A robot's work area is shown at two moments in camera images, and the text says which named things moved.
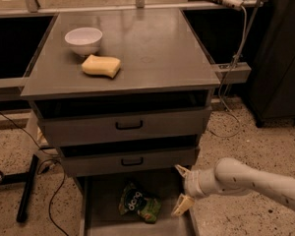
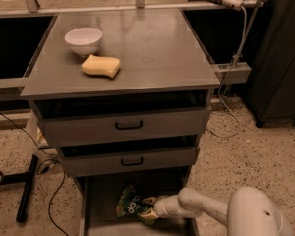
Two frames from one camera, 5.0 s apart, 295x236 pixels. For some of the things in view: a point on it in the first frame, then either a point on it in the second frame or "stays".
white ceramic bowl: x=84 y=41 stays
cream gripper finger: x=183 y=171 to x=149 y=200
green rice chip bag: x=136 y=202 stays
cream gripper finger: x=183 y=204 to x=150 y=214
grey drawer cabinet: x=125 y=96 stays
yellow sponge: x=101 y=65 stays
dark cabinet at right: x=277 y=84 stays
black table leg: x=29 y=183 stays
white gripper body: x=191 y=184 to x=162 y=206
